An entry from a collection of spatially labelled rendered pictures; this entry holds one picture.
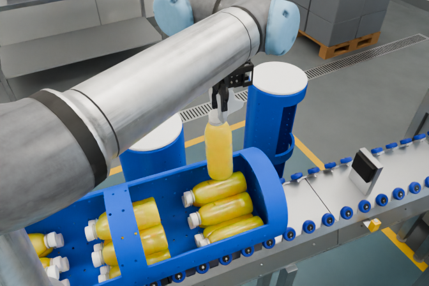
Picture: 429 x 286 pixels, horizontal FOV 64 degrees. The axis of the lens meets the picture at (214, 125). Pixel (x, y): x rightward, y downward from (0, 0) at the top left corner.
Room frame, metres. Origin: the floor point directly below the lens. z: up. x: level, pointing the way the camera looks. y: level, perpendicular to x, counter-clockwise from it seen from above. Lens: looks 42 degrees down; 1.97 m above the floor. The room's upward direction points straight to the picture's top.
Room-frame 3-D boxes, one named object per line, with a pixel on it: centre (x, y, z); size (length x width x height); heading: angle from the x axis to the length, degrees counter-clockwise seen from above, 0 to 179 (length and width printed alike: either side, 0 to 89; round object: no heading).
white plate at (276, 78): (1.40, -0.31, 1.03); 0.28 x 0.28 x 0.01
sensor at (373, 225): (0.68, -0.54, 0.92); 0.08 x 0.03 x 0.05; 21
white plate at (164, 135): (1.05, 0.27, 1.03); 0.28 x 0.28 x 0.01
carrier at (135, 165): (1.05, 0.27, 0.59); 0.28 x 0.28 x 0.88
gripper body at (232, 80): (0.63, -0.03, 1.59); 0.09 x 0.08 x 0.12; 111
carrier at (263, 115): (1.40, -0.31, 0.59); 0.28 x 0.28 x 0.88
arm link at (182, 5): (0.54, 0.03, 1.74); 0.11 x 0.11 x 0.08; 53
